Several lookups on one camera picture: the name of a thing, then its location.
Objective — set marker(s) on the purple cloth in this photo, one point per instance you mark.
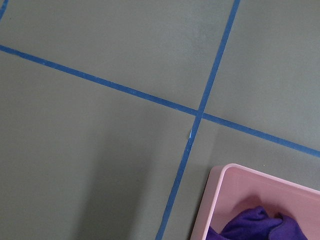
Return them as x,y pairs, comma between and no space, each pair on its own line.
256,224

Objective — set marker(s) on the pink plastic tray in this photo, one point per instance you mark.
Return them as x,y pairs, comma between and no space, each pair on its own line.
233,188

